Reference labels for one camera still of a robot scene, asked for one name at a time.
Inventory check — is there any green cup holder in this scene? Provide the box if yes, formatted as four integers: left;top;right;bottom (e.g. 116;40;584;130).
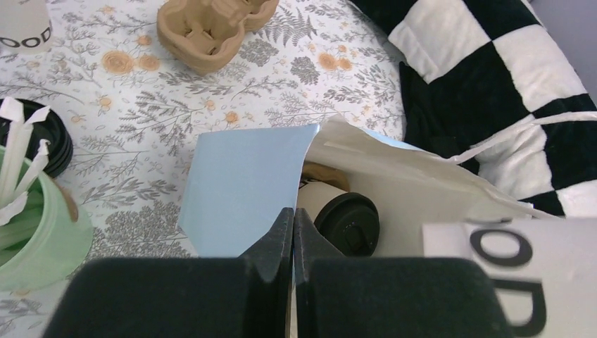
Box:
1;172;94;292

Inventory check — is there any white paper cup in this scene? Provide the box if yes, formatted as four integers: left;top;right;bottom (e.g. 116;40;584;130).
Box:
296;180;347;221
422;218;596;337

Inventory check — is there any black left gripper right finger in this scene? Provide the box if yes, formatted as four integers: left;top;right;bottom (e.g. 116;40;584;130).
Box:
294;208;348;337

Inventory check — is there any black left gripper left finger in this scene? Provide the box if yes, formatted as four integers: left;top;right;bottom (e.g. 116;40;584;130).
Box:
241;208;294;337

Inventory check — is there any brown cardboard cup carrier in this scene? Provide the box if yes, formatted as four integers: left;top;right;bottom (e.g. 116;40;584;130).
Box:
301;162;351;192
156;0;279;75

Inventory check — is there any light blue paper bag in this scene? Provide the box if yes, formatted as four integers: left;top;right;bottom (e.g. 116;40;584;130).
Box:
178;111;597;260

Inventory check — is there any floral table mat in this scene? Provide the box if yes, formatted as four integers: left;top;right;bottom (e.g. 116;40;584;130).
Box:
0;0;407;338

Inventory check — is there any black white checkered blanket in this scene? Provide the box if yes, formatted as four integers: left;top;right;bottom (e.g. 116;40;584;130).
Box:
353;1;596;218

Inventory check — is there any stack of black lids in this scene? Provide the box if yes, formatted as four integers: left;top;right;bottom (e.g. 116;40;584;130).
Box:
0;98;75;179

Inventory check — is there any stack of white paper cups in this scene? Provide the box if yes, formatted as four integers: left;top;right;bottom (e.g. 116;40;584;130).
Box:
1;0;54;54

